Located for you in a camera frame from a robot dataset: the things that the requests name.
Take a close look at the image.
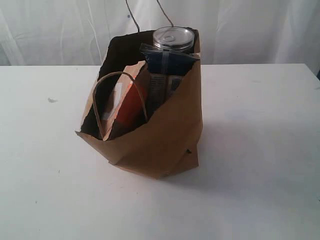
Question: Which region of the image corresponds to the black rice vacuum pack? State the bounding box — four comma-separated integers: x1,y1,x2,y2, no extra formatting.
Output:
139,43,200,115

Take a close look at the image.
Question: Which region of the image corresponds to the dark grain can silver lid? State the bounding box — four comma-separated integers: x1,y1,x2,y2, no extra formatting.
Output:
152,26,195,53

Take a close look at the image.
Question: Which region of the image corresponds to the white backdrop curtain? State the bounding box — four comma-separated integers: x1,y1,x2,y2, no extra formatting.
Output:
0,0,320,72

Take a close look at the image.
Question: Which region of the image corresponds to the brown kraft stand-up pouch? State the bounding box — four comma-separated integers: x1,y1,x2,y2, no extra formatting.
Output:
101,61,146,141

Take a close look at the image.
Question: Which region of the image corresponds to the brown paper bag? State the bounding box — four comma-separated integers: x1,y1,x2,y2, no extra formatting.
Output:
77,27,203,179

